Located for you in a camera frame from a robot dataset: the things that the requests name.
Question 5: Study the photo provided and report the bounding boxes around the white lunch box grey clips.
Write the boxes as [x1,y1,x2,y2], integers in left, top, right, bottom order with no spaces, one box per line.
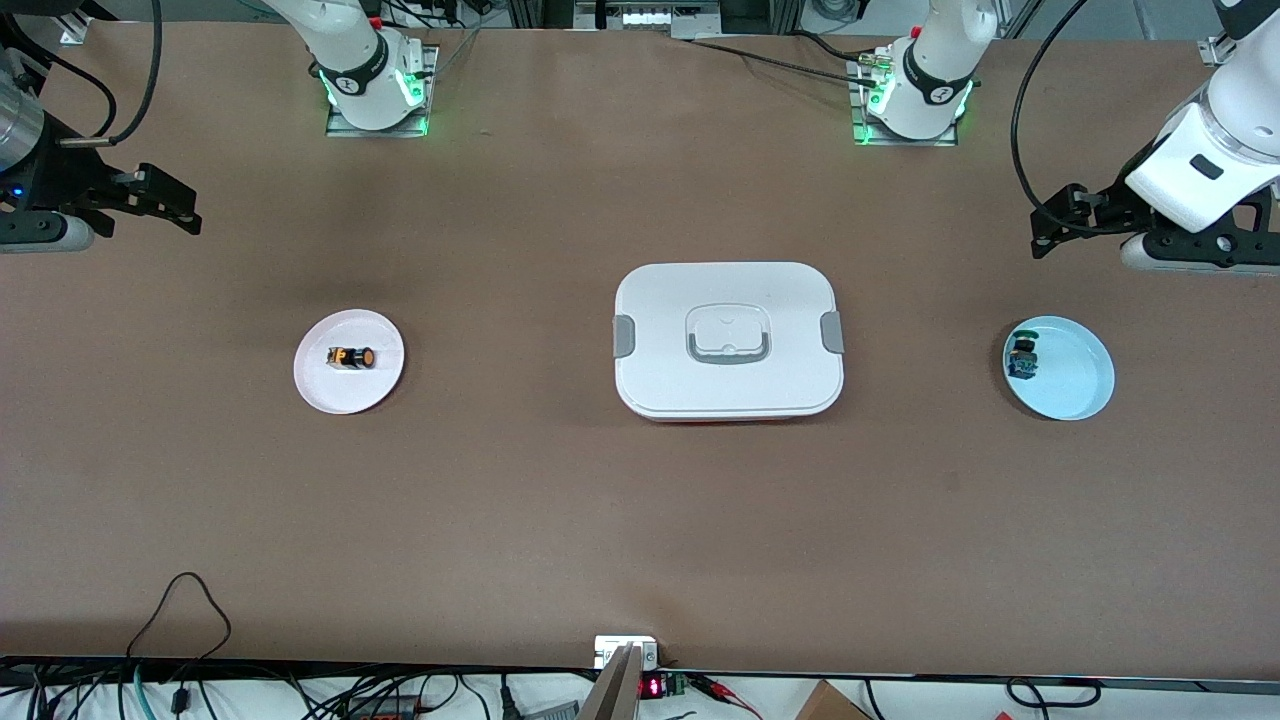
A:
[612,262,846,423]

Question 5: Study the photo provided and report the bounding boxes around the brown cardboard box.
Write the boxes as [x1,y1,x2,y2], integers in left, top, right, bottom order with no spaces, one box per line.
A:
[795,680,871,720]

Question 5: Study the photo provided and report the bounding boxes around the small white socket box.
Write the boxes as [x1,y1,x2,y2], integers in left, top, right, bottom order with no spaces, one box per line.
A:
[594,636,659,669]

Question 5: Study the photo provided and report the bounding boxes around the light blue round plate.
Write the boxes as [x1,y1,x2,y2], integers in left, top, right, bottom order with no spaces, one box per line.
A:
[1002,316,1116,422]

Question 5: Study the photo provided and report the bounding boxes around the pink round plate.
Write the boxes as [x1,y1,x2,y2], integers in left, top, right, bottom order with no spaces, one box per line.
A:
[293,310,406,416]

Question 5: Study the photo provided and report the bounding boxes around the wooden bar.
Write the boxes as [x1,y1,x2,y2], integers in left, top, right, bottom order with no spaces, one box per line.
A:
[580,643,646,720]

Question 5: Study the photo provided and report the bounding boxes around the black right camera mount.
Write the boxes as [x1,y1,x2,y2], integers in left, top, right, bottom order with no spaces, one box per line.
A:
[0,205,119,241]

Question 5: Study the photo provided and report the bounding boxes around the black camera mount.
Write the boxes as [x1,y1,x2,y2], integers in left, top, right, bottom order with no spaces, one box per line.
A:
[1145,185,1280,271]
[0,205,119,241]

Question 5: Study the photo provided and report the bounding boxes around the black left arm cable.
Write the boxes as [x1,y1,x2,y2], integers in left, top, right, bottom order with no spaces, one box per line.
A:
[1010,0,1126,237]

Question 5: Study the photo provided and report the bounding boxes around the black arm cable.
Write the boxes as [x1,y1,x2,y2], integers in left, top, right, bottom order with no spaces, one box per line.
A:
[20,0,163,149]
[1010,0,1126,237]

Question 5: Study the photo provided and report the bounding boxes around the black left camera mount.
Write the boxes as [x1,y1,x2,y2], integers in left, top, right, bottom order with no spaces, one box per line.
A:
[1145,185,1280,271]

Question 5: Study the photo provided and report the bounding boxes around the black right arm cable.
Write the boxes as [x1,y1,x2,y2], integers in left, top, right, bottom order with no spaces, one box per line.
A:
[20,0,163,149]

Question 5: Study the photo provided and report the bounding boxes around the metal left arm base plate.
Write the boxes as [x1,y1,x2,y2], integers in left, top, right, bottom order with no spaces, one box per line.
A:
[850,50,959,148]

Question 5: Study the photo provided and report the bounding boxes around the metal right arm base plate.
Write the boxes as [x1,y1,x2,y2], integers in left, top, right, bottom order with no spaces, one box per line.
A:
[325,45,441,139]

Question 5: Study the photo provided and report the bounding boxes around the black cable across table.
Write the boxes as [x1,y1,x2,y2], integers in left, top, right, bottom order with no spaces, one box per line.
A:
[685,38,881,86]

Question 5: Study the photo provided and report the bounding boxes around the thin black looped cable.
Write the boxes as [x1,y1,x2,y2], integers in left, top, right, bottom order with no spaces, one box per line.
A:
[125,572,233,691]

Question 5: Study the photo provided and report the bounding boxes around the black cable loop with plug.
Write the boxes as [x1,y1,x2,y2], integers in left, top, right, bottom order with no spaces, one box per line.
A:
[1005,678,1103,711]

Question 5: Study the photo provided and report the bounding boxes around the aluminium frame structure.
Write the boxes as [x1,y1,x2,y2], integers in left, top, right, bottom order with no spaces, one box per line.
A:
[505,0,801,41]

